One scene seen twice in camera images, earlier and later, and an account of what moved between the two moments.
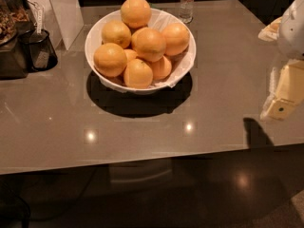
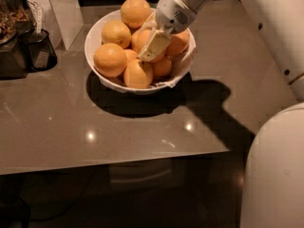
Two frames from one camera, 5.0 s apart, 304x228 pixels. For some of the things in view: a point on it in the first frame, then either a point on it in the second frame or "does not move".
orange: (135, 12) does not move
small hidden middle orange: (130, 54) does not move
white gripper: (293, 32) → (172, 11)
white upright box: (62, 10) does not move
